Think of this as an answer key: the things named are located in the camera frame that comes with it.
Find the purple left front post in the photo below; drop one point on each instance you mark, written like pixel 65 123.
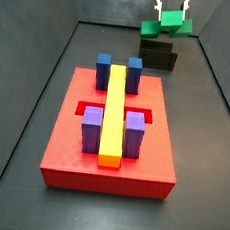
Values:
pixel 91 129

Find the black fixture stand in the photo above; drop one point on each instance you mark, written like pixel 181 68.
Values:
pixel 157 55

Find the purple right front post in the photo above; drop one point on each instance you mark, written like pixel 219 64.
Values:
pixel 133 134

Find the yellow long bar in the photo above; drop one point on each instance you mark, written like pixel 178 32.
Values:
pixel 110 151

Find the purple post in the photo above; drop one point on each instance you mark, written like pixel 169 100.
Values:
pixel 91 129
pixel 133 134

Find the green stepped block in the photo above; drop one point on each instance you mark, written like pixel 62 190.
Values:
pixel 171 21

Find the blue post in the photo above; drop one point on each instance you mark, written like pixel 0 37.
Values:
pixel 103 64
pixel 133 75

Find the blue left rear post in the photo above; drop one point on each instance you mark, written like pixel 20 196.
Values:
pixel 103 64

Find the red base board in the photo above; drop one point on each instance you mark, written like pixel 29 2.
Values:
pixel 64 165

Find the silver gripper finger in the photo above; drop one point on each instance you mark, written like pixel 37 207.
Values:
pixel 158 7
pixel 186 6

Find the blue right rear post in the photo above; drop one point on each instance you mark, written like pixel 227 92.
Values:
pixel 133 75

